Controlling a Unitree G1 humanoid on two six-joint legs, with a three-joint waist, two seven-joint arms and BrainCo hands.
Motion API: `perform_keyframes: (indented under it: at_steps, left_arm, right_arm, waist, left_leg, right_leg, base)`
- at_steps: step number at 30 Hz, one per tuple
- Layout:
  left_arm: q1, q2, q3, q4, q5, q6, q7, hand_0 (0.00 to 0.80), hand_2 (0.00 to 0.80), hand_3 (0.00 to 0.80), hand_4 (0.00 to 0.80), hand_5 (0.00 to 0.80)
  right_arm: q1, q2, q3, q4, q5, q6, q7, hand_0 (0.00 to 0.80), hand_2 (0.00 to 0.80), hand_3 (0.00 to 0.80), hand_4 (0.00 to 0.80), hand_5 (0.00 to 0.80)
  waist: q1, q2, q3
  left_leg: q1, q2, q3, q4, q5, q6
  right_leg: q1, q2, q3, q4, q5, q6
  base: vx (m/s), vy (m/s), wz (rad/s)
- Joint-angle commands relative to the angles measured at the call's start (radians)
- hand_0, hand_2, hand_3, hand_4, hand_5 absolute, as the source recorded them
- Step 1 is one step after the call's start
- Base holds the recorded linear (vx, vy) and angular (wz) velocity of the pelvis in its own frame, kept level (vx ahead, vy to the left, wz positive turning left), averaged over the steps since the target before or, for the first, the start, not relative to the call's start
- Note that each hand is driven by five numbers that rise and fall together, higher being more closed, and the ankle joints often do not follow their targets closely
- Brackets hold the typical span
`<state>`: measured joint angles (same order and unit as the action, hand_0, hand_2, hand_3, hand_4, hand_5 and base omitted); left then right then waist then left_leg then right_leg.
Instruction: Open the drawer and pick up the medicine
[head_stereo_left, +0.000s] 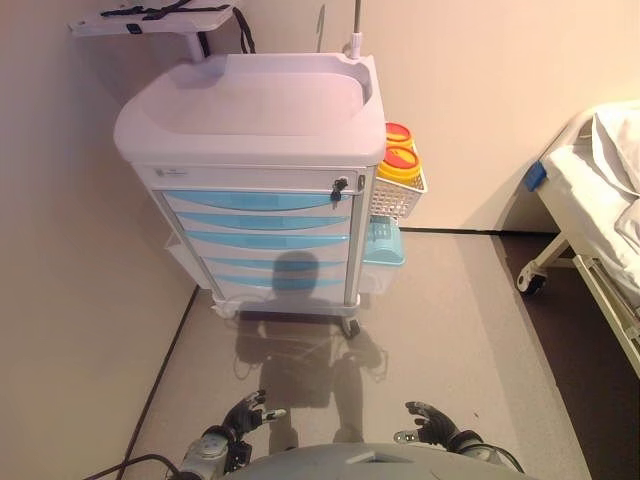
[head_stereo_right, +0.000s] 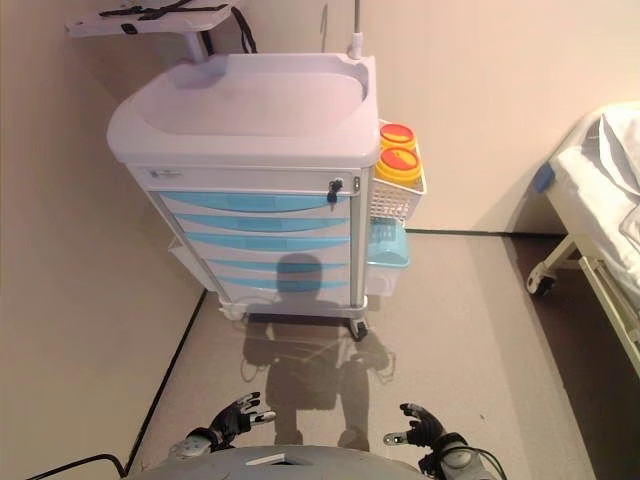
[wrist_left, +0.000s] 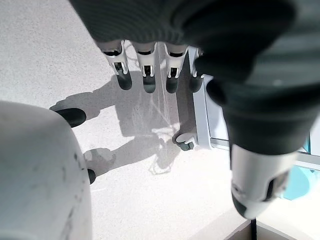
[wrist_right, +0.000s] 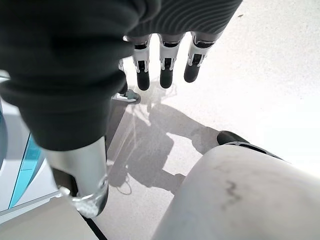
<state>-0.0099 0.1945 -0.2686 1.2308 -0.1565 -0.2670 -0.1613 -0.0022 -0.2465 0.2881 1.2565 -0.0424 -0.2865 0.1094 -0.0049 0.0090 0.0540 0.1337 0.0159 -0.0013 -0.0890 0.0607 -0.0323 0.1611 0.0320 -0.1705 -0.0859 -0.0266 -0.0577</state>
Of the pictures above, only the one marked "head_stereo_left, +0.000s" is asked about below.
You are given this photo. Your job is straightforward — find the black strap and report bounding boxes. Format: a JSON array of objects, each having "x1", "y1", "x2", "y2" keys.
[{"x1": 99, "y1": 0, "x2": 257, "y2": 55}]

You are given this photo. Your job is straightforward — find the yellow sharps container red lid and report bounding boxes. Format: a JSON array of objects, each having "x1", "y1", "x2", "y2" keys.
[
  {"x1": 376, "y1": 143, "x2": 423, "y2": 189},
  {"x1": 384, "y1": 122, "x2": 416, "y2": 149}
]

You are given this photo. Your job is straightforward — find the white hospital bed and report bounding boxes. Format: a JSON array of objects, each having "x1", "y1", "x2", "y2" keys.
[{"x1": 516, "y1": 99, "x2": 640, "y2": 377}]

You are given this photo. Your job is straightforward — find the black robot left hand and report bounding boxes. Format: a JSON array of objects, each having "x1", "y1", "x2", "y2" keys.
[{"x1": 222, "y1": 389, "x2": 287, "y2": 442}]

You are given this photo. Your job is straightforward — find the grey robot torso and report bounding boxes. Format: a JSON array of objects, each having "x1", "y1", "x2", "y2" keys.
[{"x1": 239, "y1": 442, "x2": 541, "y2": 480}]

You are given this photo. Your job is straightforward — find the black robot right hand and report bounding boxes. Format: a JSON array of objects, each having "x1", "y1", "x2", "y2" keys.
[{"x1": 393, "y1": 399, "x2": 460, "y2": 449}]

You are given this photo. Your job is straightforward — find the white medical cart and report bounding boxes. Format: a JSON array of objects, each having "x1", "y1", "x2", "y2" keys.
[{"x1": 113, "y1": 52, "x2": 386, "y2": 337}]

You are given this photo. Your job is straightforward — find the white wire basket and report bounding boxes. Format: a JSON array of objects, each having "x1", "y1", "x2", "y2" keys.
[{"x1": 368, "y1": 167, "x2": 429, "y2": 222}]

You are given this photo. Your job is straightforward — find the white overbed table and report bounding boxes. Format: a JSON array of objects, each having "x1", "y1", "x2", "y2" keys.
[{"x1": 68, "y1": 0, "x2": 236, "y2": 64}]

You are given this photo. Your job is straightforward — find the waste bin with blue lid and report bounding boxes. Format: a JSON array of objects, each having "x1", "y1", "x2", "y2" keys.
[{"x1": 359, "y1": 215, "x2": 407, "y2": 296}]

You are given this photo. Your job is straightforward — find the black cart keys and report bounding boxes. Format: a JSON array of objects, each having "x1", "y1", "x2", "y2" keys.
[{"x1": 330, "y1": 176, "x2": 350, "y2": 209}]

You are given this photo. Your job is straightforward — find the blue bed corner bumper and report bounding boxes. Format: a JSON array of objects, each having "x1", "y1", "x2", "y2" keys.
[{"x1": 523, "y1": 161, "x2": 549, "y2": 192}]

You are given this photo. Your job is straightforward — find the blue white cart drawer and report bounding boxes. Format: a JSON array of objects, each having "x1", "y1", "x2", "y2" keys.
[
  {"x1": 174, "y1": 210, "x2": 352, "y2": 234},
  {"x1": 209, "y1": 272, "x2": 347, "y2": 297},
  {"x1": 162, "y1": 189, "x2": 354, "y2": 214},
  {"x1": 199, "y1": 255, "x2": 349, "y2": 276},
  {"x1": 184, "y1": 229, "x2": 351, "y2": 258}
]

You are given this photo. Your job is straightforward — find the bed caster wheel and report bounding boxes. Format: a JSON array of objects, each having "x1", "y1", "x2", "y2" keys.
[{"x1": 516, "y1": 272, "x2": 547, "y2": 296}]

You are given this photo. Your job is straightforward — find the white bedding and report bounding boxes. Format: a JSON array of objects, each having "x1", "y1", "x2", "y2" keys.
[{"x1": 574, "y1": 99, "x2": 640, "y2": 301}]

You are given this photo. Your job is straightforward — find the black cable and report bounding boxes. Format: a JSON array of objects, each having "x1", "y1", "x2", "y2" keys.
[{"x1": 82, "y1": 452, "x2": 186, "y2": 480}]

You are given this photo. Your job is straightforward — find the metal infusion pole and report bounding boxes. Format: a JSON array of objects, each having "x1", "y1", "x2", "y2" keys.
[{"x1": 342, "y1": 0, "x2": 365, "y2": 60}]

